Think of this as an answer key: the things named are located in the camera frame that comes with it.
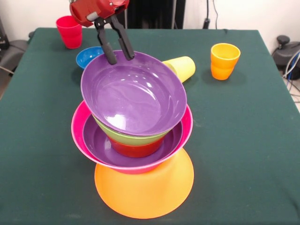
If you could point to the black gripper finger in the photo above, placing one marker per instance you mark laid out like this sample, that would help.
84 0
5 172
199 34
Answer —
106 47
124 39

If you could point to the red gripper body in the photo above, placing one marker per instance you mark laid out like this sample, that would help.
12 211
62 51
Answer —
93 9

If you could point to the small blue plastic bowl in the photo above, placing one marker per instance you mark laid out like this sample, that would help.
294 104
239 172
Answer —
86 58

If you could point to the purple plastic bowl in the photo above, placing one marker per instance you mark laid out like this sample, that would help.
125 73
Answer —
133 93
93 143

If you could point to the yellow plastic cup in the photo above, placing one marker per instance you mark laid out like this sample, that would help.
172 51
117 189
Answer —
185 68

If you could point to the large pink plastic bowl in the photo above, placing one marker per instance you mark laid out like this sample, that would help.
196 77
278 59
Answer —
78 131

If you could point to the green plastic bowl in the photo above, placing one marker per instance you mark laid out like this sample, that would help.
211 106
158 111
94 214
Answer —
131 140

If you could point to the orange plastic cup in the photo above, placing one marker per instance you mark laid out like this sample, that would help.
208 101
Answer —
222 68

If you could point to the small red-orange plastic bowl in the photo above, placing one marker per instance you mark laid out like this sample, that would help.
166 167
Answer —
138 151

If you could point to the large orange plastic bowl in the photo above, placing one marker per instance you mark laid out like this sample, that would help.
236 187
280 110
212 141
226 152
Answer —
145 194

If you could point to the red plastic cup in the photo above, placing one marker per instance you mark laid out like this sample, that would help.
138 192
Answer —
69 35

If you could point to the dark green table cloth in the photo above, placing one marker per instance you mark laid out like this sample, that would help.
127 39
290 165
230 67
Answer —
47 152

